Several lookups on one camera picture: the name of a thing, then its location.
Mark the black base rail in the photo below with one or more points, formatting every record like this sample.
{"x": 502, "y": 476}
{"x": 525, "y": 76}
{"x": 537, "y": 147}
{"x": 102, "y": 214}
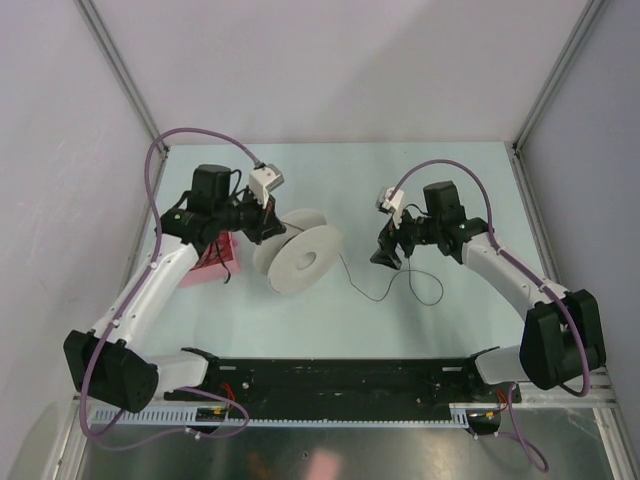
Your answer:
{"x": 350, "y": 389}

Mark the grey slotted cable duct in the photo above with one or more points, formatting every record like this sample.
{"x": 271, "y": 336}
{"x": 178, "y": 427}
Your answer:
{"x": 210, "y": 416}

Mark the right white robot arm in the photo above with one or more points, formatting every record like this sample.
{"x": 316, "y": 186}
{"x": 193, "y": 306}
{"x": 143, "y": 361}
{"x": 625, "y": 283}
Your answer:
{"x": 562, "y": 337}

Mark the aluminium frame post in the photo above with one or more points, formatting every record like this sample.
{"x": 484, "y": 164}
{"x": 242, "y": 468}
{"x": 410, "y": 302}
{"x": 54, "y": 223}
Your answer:
{"x": 576, "y": 41}
{"x": 116, "y": 62}

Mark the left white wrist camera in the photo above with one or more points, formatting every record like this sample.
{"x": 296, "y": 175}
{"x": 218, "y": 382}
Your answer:
{"x": 263, "y": 180}

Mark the left aluminium frame post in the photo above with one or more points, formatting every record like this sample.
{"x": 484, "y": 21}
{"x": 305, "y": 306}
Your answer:
{"x": 116, "y": 62}

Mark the pink plastic box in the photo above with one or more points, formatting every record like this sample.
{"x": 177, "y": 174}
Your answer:
{"x": 220, "y": 261}

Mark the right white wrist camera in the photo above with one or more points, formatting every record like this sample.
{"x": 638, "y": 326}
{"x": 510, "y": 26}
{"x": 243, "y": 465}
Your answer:
{"x": 391, "y": 201}

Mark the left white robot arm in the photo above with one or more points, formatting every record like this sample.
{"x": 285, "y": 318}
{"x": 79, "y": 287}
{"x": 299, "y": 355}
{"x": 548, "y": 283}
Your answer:
{"x": 105, "y": 362}

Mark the white plastic spool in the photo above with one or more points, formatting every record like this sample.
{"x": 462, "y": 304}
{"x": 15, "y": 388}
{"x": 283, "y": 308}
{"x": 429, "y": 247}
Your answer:
{"x": 295, "y": 260}

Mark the right aluminium frame post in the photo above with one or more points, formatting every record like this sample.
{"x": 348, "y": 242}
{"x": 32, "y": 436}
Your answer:
{"x": 576, "y": 41}

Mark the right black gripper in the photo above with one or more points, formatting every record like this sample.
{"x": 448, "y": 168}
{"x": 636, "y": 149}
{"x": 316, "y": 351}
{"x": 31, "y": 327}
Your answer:
{"x": 398, "y": 240}

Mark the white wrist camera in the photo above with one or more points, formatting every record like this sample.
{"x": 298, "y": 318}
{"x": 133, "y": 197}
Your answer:
{"x": 263, "y": 180}
{"x": 391, "y": 201}

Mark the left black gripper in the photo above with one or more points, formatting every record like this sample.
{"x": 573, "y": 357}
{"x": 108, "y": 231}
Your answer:
{"x": 265, "y": 223}

